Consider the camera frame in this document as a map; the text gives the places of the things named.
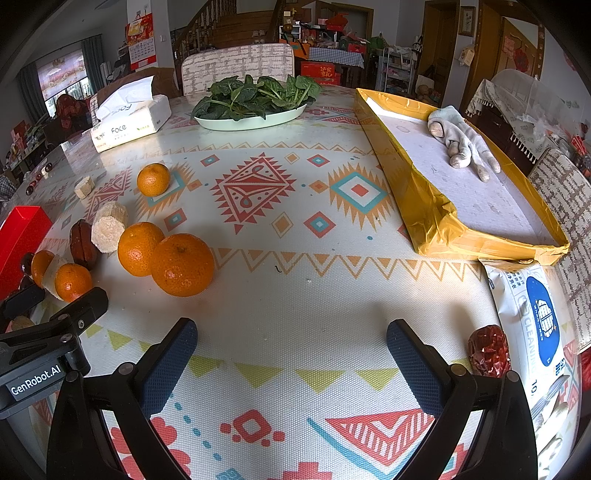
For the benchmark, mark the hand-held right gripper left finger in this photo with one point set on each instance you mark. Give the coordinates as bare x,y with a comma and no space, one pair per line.
171,364

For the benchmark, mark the wrinkled red jujube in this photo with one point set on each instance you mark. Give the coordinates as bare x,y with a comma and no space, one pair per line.
489,351

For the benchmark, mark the white shelf rack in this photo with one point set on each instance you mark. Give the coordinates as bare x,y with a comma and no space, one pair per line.
395,67

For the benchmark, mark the lace cloth covered table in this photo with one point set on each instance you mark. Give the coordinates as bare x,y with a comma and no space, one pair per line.
508,92

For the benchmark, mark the beige rice cake cylinder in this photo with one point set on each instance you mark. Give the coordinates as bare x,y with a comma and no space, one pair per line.
108,226

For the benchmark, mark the framed wall picture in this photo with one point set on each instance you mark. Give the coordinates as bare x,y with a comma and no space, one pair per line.
467,21

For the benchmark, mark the pale green oval plate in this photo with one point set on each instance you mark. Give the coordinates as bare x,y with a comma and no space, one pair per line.
258,122

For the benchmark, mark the small orange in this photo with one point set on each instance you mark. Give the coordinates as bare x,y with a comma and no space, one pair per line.
40,267
73,282

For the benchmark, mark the medium orange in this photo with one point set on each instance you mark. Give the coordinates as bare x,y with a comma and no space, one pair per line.
153,180
136,249

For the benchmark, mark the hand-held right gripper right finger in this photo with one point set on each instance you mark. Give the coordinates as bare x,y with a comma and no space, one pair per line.
413,369

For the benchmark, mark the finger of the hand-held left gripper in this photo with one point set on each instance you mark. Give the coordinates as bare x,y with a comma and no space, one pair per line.
76,314
23,300

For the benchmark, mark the grey work glove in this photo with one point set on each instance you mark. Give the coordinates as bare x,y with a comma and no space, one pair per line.
461,138

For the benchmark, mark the small dark plum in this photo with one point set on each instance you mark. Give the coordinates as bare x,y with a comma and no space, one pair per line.
26,265

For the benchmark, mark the wooden staircase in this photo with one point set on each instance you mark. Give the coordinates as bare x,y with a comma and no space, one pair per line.
221,27

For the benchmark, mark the checkered cloth table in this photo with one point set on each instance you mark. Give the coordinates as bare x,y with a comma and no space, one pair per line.
337,57

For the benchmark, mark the yellow shallow box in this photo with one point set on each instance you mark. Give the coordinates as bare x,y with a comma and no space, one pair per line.
485,247

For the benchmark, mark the red gift box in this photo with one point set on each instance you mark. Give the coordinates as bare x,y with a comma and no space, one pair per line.
321,70

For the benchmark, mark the green spinach leaves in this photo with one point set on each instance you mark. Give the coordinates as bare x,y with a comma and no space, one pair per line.
249,97

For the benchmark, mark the red wall calendar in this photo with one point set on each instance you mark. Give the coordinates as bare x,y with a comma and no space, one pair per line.
141,46

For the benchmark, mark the white tissue box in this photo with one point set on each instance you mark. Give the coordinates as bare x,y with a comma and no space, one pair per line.
134,124

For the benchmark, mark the large orange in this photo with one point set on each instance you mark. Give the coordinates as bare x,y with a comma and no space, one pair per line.
183,267

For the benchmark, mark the white blue wipes pack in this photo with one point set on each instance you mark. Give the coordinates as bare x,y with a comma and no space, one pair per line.
531,332

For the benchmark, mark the patterned chair back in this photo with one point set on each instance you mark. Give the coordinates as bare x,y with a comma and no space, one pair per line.
238,67

